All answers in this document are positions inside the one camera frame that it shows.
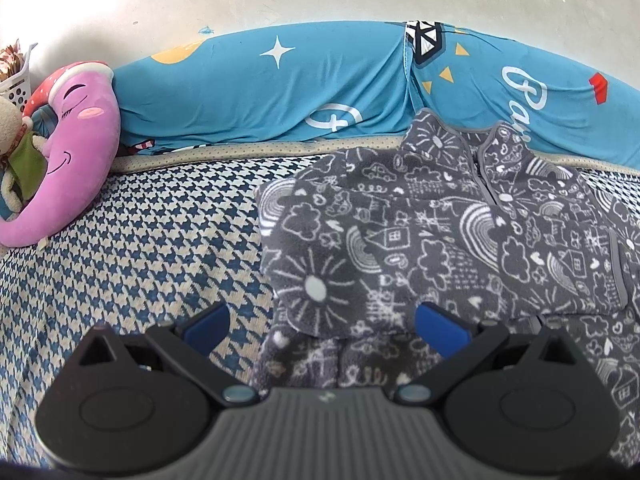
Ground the grey patterned fleece jacket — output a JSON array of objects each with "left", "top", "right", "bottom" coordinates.
[{"left": 250, "top": 107, "right": 640, "bottom": 462}]

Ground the blue houndstooth bed mat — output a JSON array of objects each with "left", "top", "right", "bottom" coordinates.
[{"left": 0, "top": 139, "right": 640, "bottom": 467}]

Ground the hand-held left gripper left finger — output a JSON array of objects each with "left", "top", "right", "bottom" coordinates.
[{"left": 72, "top": 302, "right": 261, "bottom": 408}]

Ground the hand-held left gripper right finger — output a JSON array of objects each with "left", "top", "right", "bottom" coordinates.
[{"left": 395, "top": 301, "right": 584, "bottom": 407}]

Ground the beige plush mouse toy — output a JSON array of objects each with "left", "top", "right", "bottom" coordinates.
[{"left": 0, "top": 95, "right": 49, "bottom": 222}]

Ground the white plastic basket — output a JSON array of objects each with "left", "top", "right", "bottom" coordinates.
[{"left": 0, "top": 42, "right": 40, "bottom": 115}]

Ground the purple moon plush pillow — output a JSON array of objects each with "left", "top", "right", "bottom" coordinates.
[{"left": 0, "top": 61, "right": 122, "bottom": 249}]

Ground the gold ribbon decoration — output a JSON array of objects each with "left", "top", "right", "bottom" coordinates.
[{"left": 0, "top": 39, "right": 27, "bottom": 81}]

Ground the blue printed long pillow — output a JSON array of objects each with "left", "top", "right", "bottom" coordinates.
[{"left": 112, "top": 20, "right": 640, "bottom": 182}]

